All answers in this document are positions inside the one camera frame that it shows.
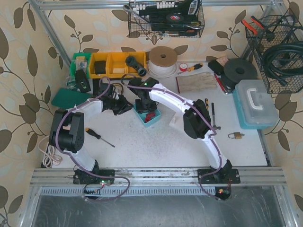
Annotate green plastic lid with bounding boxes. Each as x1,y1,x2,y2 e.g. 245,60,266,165
51,88,93,109

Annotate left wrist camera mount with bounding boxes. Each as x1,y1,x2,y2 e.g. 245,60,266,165
108,85,118,99

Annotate beige work glove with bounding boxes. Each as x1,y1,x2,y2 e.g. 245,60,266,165
176,72,217,93

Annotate light blue plastic box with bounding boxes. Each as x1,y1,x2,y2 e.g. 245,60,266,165
133,104,161,128

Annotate orange handled pliers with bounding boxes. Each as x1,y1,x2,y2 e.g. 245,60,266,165
241,16,265,35

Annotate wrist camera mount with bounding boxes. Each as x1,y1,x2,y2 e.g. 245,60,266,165
128,78,142,87
108,85,118,99

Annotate coiled black hose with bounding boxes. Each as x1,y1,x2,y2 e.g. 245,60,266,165
262,14,303,82

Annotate clear toolbox white handle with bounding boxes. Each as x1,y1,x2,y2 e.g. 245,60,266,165
232,79,279,130

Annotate black electrical tape roll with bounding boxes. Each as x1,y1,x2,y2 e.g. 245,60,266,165
165,13,184,24

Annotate top wire basket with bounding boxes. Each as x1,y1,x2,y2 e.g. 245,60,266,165
123,0,205,40

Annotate silver wrench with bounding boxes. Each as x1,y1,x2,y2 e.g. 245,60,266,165
123,5,150,24

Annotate yellow black screwdriver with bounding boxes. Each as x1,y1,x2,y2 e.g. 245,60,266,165
177,63,203,75

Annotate wire basket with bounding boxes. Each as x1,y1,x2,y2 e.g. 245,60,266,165
123,0,205,40
245,14,303,94

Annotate black ribbed block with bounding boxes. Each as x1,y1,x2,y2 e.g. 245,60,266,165
92,79,100,96

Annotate long red spring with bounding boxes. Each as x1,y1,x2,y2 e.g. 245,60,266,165
144,112,156,123

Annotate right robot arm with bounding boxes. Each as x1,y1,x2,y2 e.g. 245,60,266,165
120,73,232,179

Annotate small file yellow handle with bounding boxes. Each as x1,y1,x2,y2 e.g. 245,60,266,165
205,98,209,110

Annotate white cable spool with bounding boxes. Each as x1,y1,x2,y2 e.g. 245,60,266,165
148,46,178,79

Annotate metal nail pin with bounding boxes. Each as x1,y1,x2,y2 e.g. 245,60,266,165
85,128,115,148

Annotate black disc spool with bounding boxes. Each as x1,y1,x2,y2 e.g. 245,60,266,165
221,58,258,89

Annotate green storage bin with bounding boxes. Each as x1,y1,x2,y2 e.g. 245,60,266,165
70,52,91,78

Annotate white power cord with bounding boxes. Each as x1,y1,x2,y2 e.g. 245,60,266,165
37,137,62,167

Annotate brass padlock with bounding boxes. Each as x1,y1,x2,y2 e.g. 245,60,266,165
228,132,245,140

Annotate right wire basket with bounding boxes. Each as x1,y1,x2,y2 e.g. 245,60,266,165
245,14,303,94

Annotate grey pipe fitting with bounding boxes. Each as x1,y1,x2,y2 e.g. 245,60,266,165
125,56,147,77

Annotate brown tape roll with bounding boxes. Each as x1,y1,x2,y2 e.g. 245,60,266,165
113,83,124,95

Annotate black green meter device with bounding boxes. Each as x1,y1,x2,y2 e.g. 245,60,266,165
74,70,91,93

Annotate small hammer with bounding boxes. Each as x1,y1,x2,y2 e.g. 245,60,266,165
211,103,221,130

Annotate red white tape roll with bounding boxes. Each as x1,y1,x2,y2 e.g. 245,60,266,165
179,63,187,72

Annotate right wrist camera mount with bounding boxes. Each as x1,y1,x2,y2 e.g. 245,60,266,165
128,78,142,87

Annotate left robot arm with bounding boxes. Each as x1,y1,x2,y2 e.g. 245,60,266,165
49,82,133,173

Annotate white peg board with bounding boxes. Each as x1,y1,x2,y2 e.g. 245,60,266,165
169,116,177,125

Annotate yellow storage bin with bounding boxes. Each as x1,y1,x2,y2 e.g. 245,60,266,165
88,52,147,80

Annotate black box in bin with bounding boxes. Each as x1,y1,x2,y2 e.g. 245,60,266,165
94,61,106,74

